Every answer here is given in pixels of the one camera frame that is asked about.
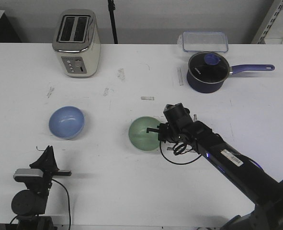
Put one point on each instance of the cream and chrome toaster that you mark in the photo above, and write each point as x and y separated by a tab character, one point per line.
76	43

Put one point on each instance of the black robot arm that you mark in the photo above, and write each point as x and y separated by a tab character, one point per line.
265	192
29	204

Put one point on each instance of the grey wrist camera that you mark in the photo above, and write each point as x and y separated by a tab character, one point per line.
23	175

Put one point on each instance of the blue bowl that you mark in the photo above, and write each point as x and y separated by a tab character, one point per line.
66	122

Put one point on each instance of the dark blue saucepan with handle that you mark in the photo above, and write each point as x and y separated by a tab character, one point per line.
213	87

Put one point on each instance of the clear plastic food container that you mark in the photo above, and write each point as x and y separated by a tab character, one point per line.
197	41

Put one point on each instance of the black tripod pole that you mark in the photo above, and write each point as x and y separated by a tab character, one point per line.
111	9

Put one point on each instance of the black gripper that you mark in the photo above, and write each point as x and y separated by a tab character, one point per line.
165	133
47	164

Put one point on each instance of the glass pot lid blue knob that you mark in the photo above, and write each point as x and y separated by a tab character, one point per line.
208	67

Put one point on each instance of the white perforated shelf rail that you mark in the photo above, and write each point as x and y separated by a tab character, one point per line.
270	30

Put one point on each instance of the green bowl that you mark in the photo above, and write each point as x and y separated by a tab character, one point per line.
138	135

